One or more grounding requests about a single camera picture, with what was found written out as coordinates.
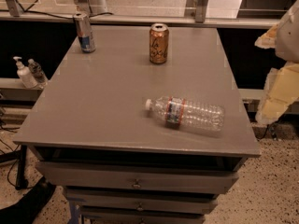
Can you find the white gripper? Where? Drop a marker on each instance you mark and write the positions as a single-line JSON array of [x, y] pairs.
[[289, 36]]

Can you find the silver blue redbull can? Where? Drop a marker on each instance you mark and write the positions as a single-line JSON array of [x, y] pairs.
[[84, 32]]

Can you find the gold LaCroix can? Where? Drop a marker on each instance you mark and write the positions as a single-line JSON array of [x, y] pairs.
[[158, 43]]

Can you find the clear plastic water bottle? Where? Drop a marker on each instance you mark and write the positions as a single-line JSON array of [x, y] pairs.
[[182, 112]]

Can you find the grey drawer cabinet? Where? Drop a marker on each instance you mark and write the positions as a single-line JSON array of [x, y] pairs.
[[93, 109]]

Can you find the top grey drawer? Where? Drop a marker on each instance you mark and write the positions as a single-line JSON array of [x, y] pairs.
[[136, 178]]

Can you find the grey drawer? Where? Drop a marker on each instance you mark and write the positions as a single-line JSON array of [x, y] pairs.
[[143, 217], [136, 178], [140, 202]]

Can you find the small clear bottle on shelf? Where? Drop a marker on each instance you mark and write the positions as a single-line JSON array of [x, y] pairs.
[[37, 72]]

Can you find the middle grey drawer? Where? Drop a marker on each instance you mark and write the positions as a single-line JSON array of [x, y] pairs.
[[140, 202]]

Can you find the bottom grey drawer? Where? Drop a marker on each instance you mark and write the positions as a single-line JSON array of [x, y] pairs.
[[143, 217]]

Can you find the white pump dispenser bottle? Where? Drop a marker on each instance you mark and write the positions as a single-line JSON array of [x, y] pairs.
[[25, 74]]

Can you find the black stand leg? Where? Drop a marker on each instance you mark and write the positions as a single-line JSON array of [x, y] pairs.
[[21, 182]]

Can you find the black bag on floor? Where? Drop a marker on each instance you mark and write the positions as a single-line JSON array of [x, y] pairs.
[[29, 206]]

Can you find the metal frame post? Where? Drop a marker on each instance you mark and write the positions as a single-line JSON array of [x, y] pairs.
[[196, 9]]

